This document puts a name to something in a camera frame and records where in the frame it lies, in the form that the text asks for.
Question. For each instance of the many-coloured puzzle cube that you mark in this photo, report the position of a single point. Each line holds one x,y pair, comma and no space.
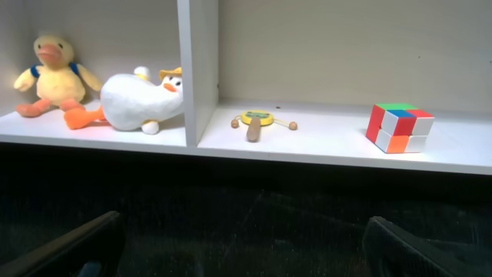
396,129

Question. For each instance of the white plush duck yellow hat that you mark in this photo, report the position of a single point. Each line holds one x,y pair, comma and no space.
134,100

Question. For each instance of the yellow wooden rattle drum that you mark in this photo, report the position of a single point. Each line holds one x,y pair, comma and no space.
256,118

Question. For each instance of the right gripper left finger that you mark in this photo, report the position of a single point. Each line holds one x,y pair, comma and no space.
84,250

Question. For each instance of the white shelf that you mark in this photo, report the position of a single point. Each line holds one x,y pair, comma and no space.
307,57

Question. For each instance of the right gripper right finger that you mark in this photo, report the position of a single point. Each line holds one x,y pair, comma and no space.
399,254

